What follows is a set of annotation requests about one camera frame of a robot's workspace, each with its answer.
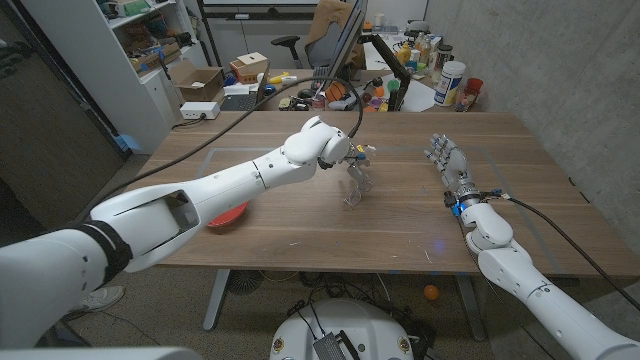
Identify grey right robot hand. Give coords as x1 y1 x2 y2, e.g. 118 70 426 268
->
423 132 482 204

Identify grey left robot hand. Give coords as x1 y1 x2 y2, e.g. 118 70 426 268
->
344 144 375 194

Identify clear frame glasses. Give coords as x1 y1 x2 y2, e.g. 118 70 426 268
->
342 182 374 209

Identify red bowl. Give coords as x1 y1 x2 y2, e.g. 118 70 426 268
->
207 200 250 230

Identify white game controller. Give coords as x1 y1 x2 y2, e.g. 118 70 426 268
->
328 97 359 112

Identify white paper sheet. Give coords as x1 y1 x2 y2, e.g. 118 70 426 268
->
399 79 437 113

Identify white canister blue label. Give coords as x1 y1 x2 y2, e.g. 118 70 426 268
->
433 60 467 108

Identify orange toy basketball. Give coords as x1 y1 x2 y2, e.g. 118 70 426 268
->
324 81 347 104

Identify wooden desk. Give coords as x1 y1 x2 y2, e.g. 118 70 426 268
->
257 67 484 113

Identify grey office chair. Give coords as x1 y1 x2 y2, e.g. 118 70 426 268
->
271 0 366 70

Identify black computer monitor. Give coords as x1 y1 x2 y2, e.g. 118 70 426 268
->
319 0 370 94

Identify black laptop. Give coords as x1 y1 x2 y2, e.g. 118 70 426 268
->
219 62 272 112

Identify grey metal table leg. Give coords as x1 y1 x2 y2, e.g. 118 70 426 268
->
454 273 487 342
202 269 231 333

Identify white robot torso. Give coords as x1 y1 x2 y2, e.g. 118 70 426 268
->
269 298 415 360

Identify small wooden box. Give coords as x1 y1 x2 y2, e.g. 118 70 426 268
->
229 51 270 85

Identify round grey grille disc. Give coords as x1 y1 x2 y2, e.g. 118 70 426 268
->
227 269 265 296

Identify tan jacket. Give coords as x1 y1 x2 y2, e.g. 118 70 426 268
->
305 0 366 49

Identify white power box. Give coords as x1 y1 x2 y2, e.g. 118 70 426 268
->
179 101 221 121

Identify open cardboard box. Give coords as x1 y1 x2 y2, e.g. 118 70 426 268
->
168 58 226 104

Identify white shelf unit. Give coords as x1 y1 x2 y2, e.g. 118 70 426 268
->
19 0 211 155

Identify person in dark trousers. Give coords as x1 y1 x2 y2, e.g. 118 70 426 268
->
0 172 126 315

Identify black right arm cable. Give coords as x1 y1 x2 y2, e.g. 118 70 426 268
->
492 193 640 312

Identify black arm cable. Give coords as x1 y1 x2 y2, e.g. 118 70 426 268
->
492 193 640 312
99 76 365 201

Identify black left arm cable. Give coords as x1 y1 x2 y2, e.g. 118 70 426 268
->
99 76 365 201

